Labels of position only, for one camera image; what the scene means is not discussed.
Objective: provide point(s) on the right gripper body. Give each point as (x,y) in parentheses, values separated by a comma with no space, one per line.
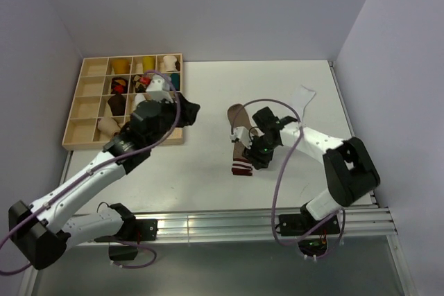
(261,151)

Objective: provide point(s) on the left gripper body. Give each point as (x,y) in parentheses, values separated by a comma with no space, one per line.
(168,115)

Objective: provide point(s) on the brown sock striped cuff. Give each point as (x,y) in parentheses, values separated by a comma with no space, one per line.
(238,116)

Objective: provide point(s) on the beige maroon sock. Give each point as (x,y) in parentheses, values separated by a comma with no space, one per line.
(108,126)

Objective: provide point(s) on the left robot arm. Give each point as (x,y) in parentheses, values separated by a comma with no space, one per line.
(45,229)

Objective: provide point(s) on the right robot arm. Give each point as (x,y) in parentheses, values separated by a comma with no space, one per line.
(349,171)

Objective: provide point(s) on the white rolled sock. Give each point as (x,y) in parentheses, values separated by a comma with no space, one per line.
(138,99)

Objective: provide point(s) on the brown tan checkered rolled sock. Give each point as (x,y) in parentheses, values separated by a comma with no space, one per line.
(140,83)

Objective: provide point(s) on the teal rolled sock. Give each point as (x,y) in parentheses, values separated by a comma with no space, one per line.
(175,79)

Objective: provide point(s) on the dark brown rolled sock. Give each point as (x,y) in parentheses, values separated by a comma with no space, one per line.
(117,104)

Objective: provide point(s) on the brown red argyle rolled sock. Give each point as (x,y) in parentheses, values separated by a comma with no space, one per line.
(118,85)

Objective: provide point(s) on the wooden compartment tray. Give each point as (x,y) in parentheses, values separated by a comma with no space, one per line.
(90,102)

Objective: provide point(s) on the cream rolled sock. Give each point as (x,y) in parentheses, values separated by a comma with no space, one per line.
(171,63)

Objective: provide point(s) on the mustard yellow rolled sock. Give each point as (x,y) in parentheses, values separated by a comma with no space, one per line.
(120,65)

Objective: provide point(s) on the white sock black stripes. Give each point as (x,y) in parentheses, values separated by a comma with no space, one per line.
(300,99)

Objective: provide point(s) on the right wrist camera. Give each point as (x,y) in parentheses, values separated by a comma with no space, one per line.
(241,134)

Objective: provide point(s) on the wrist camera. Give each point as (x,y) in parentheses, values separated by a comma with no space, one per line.
(241,134)
(158,89)

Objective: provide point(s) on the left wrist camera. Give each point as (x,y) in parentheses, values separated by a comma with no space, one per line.
(158,89)

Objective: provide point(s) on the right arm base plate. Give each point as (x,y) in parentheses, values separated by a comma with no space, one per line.
(297,224)

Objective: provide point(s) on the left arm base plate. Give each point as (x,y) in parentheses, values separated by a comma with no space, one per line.
(137,231)

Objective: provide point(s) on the aluminium rail frame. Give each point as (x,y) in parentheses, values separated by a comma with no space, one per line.
(215,233)

